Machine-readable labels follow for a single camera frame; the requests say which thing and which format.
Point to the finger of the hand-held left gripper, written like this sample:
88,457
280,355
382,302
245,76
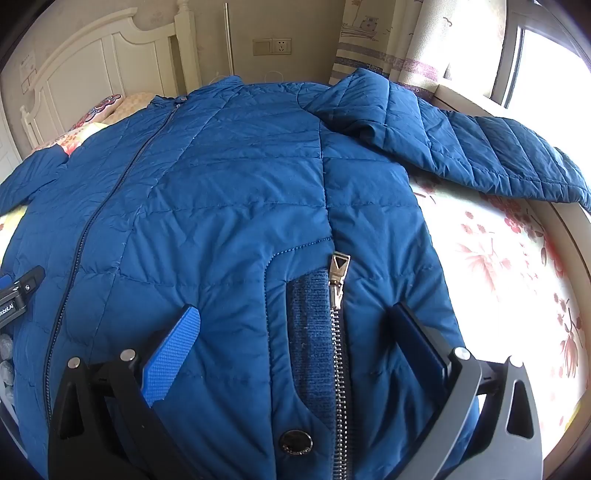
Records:
30,280

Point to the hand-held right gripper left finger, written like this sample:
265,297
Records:
171,355

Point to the patterned pillow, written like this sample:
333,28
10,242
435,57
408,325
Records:
94,113

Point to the printed curtain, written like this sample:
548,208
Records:
415,37

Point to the wall paper notes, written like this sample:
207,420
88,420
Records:
27,69

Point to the white pole lamp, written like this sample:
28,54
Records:
228,41

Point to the window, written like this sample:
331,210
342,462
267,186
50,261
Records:
549,69

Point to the blue quilted jacket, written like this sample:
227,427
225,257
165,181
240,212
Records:
207,207

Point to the white wardrobe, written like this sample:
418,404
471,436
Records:
7,152

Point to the white wooden headboard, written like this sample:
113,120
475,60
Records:
92,69

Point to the floral bed sheet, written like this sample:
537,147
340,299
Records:
498,258

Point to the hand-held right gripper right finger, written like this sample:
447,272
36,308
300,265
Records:
421,342

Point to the wall socket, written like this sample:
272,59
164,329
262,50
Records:
272,47

